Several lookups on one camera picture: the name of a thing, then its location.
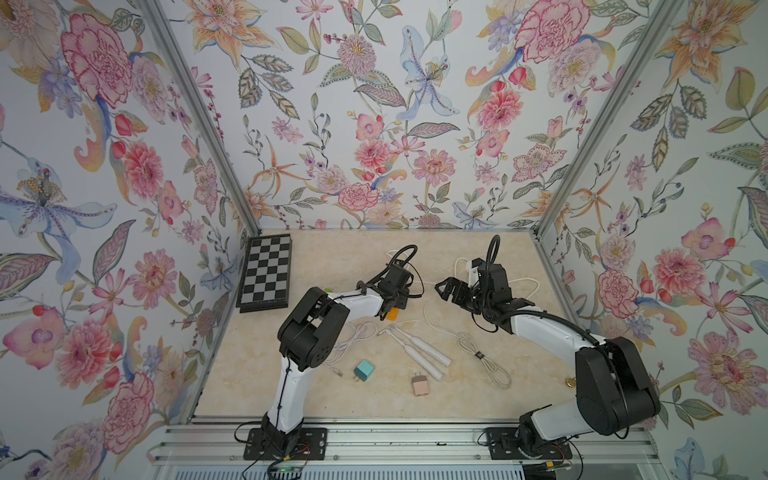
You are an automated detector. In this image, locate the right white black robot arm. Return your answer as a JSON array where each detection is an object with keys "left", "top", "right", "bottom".
[{"left": 435, "top": 259, "right": 661, "bottom": 445}]

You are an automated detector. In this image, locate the white electric toothbrush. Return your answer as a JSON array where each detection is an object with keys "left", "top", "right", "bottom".
[
  {"left": 391, "top": 326, "right": 452, "bottom": 367},
  {"left": 379, "top": 326, "right": 444, "bottom": 381}
]

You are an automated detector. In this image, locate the teal USB charger plug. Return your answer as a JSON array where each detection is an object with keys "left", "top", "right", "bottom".
[{"left": 353, "top": 360, "right": 375, "bottom": 382}]

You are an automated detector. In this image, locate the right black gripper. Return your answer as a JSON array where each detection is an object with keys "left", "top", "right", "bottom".
[{"left": 436, "top": 277, "right": 493, "bottom": 315}]

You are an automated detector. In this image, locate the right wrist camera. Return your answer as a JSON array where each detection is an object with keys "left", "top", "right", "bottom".
[{"left": 466, "top": 258, "right": 483, "bottom": 287}]

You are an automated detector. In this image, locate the lower white electric toothbrush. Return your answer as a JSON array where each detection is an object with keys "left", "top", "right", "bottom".
[{"left": 379, "top": 326, "right": 444, "bottom": 381}]

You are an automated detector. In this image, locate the white USB charging cable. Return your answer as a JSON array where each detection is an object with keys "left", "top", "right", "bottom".
[{"left": 323, "top": 320, "right": 379, "bottom": 378}]

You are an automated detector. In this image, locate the pink USB charger plug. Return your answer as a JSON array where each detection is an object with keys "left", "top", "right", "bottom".
[{"left": 411, "top": 375, "right": 430, "bottom": 397}]

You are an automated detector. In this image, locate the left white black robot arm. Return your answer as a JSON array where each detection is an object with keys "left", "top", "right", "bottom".
[{"left": 261, "top": 260, "right": 414, "bottom": 446}]

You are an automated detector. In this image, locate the upper white electric toothbrush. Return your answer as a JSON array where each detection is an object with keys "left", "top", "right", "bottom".
[{"left": 391, "top": 326, "right": 452, "bottom": 367}]

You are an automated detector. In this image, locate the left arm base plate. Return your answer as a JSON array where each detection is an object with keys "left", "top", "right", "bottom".
[{"left": 243, "top": 427, "right": 328, "bottom": 461}]

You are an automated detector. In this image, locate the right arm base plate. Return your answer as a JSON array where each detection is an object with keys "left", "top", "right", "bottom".
[{"left": 477, "top": 427, "right": 573, "bottom": 461}]

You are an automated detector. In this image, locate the black white checkerboard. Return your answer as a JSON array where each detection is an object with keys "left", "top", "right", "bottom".
[{"left": 236, "top": 234, "right": 292, "bottom": 313}]

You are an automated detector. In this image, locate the aluminium mounting rail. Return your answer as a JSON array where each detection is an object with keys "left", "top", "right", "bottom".
[{"left": 148, "top": 418, "right": 660, "bottom": 466}]

